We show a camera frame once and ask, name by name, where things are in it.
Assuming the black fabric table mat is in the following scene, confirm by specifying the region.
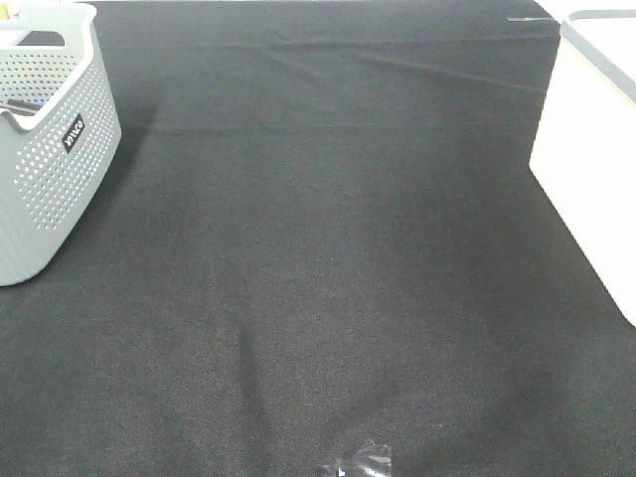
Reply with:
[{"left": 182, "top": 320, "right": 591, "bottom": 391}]
[{"left": 1, "top": 1, "right": 635, "bottom": 476}]

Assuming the clear tape strip far edge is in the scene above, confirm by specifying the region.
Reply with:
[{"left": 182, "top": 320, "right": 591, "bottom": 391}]
[{"left": 506, "top": 16, "right": 555, "bottom": 23}]

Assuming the grey perforated plastic basket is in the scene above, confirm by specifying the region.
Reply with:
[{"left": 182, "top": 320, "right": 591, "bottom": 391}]
[{"left": 1, "top": 1, "right": 121, "bottom": 286}]

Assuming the clear adhesive tape piece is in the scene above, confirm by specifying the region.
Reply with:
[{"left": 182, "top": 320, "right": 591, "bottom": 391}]
[{"left": 315, "top": 439, "right": 393, "bottom": 477}]

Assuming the white plastic storage box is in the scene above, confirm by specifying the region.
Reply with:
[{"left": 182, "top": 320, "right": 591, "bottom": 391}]
[{"left": 529, "top": 1, "right": 635, "bottom": 323}]

